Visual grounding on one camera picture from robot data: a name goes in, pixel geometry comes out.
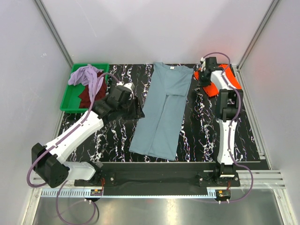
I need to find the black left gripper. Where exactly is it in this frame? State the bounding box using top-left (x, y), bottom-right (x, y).
top-left (118, 96), bottom-right (145, 120)

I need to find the grey blue t shirt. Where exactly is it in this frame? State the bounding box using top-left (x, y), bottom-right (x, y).
top-left (129, 62), bottom-right (194, 161)

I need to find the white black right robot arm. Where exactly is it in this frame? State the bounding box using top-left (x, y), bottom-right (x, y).
top-left (194, 54), bottom-right (243, 186)

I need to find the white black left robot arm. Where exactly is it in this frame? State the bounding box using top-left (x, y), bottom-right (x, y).
top-left (31, 82), bottom-right (144, 188)

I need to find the folded orange t shirt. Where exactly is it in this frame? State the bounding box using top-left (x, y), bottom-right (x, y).
top-left (194, 64), bottom-right (241, 97)

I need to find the dark red t shirt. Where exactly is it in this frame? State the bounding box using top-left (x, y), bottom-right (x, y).
top-left (78, 71), bottom-right (108, 109)

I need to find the lilac t shirt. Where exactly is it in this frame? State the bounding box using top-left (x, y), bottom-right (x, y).
top-left (68, 64), bottom-right (104, 101)

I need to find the green plastic bin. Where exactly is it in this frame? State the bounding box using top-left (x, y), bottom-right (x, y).
top-left (60, 63), bottom-right (109, 113)

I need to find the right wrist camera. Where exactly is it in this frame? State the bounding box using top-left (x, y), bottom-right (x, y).
top-left (199, 57), bottom-right (206, 72)

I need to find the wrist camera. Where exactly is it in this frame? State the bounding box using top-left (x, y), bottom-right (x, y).
top-left (199, 57), bottom-right (206, 72)
top-left (117, 82), bottom-right (135, 99)

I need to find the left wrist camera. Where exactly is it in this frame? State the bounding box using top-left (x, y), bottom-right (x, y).
top-left (117, 82), bottom-right (135, 99)

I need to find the right corner frame post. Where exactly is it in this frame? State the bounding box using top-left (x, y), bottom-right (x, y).
top-left (236, 0), bottom-right (281, 69)

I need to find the corner frame post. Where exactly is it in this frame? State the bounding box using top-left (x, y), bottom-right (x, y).
top-left (33, 0), bottom-right (74, 68)
top-left (236, 0), bottom-right (281, 69)

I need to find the left corner frame post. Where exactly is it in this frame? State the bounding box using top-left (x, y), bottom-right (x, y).
top-left (33, 0), bottom-right (74, 68)

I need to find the white slotted cable duct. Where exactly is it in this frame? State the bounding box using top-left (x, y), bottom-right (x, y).
top-left (41, 187), bottom-right (216, 199)

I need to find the aluminium frame rail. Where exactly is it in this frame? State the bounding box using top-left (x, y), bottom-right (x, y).
top-left (30, 170), bottom-right (284, 189)

